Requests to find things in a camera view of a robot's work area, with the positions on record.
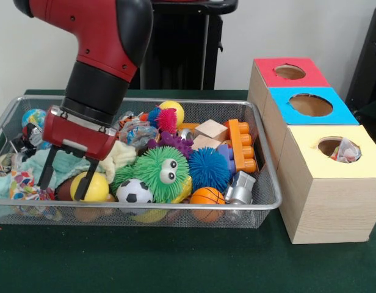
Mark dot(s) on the orange building block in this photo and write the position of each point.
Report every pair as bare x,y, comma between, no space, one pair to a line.
237,143

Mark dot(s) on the silver toy vehicle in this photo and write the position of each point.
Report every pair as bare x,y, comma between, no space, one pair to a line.
241,189

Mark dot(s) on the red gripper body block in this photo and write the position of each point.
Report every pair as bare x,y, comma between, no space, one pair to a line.
78,137

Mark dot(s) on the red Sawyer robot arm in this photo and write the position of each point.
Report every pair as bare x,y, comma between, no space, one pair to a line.
108,36

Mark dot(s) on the shallow mesh bin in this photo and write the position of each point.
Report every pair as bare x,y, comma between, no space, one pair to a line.
252,216

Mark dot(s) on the wooden box with three holes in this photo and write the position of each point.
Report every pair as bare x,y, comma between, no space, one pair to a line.
328,207

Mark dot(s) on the polka dot cloth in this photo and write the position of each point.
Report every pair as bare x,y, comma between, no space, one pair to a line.
23,183
346,152

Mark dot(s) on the cream waffle cloth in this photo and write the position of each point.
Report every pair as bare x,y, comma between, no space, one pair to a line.
121,155

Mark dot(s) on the small soccer ball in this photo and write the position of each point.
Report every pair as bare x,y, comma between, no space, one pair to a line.
133,192

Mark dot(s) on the small orange basketball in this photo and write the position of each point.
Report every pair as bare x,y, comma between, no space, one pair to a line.
206,195

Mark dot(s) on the blue spiky ball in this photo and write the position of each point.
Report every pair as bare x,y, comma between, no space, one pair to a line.
207,169

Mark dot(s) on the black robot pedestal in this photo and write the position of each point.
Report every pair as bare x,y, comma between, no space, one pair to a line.
182,55

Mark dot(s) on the plain yellow ball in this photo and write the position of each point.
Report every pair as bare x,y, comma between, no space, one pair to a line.
98,186

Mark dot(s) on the purple spiky toy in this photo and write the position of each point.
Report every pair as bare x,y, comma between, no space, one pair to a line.
172,142

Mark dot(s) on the black upright panel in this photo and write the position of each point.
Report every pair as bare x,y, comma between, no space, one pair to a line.
365,61

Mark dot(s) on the dark green table cloth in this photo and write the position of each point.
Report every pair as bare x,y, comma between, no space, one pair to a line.
374,119
145,259

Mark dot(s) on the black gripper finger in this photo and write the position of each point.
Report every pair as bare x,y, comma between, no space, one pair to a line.
47,168
85,180

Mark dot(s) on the small globe ball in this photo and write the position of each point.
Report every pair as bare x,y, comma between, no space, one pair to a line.
32,117

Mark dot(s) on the green spiky puffer toy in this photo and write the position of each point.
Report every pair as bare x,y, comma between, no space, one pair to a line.
151,171

